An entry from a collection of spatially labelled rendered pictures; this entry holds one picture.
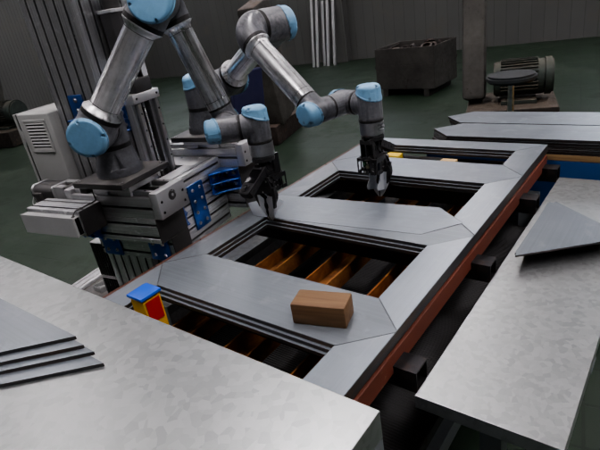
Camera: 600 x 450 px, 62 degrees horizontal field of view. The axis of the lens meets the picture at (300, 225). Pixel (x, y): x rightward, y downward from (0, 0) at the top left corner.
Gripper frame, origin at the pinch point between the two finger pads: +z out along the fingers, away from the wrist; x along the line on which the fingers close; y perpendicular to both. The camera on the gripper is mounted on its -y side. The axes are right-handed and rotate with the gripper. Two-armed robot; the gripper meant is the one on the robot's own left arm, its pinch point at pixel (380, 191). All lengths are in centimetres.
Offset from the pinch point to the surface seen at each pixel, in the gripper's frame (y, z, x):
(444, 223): 14.1, 1.0, 27.2
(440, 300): 41, 7, 37
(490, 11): -920, 20, -258
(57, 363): 113, -20, 11
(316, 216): 21.5, 1.0, -11.4
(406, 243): 27.2, 1.6, 22.1
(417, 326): 53, 6, 37
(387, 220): 17.4, 1.0, 11.5
